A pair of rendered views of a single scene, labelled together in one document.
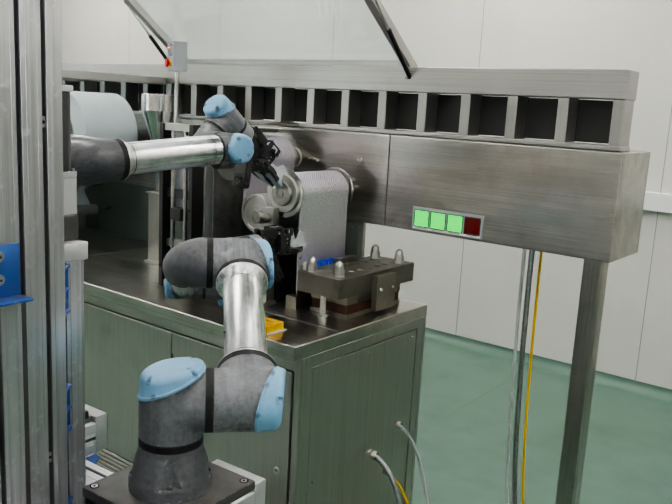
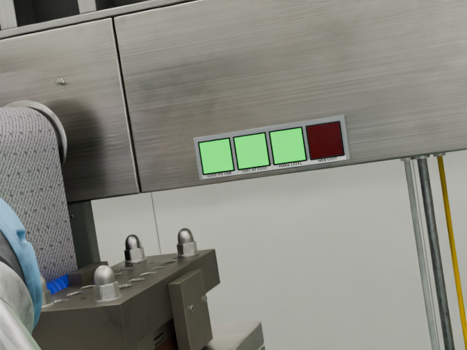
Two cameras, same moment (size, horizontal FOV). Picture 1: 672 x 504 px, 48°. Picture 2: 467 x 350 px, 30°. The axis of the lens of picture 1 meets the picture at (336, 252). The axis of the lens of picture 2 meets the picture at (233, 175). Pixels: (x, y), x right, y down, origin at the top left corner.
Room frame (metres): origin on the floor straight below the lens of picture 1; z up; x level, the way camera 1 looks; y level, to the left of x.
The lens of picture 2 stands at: (1.05, 0.22, 1.22)
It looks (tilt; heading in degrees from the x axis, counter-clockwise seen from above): 3 degrees down; 339
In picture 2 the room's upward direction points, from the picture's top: 9 degrees counter-clockwise
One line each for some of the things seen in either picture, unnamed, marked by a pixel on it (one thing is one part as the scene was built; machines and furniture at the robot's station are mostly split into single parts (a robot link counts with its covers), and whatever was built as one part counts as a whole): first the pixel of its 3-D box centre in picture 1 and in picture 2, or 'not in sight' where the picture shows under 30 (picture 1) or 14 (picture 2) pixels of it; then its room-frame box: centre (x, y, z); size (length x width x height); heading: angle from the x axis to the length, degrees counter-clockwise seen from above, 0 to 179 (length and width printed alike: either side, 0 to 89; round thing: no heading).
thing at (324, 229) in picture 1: (322, 235); (32, 235); (2.37, 0.04, 1.11); 0.23 x 0.01 x 0.18; 142
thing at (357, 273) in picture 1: (358, 275); (128, 296); (2.32, -0.07, 1.00); 0.40 x 0.16 x 0.06; 142
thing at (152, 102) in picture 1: (161, 102); not in sight; (2.83, 0.67, 1.50); 0.14 x 0.14 x 0.06
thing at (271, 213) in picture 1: (264, 256); not in sight; (2.29, 0.22, 1.05); 0.06 x 0.05 x 0.31; 142
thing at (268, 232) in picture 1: (271, 242); not in sight; (2.18, 0.19, 1.12); 0.12 x 0.08 x 0.09; 142
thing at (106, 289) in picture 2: (339, 268); (105, 282); (2.17, -0.01, 1.05); 0.04 x 0.04 x 0.04
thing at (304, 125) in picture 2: (446, 222); (269, 148); (2.32, -0.34, 1.18); 0.25 x 0.01 x 0.07; 52
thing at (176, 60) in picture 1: (174, 56); not in sight; (2.67, 0.59, 1.66); 0.07 x 0.07 x 0.10; 30
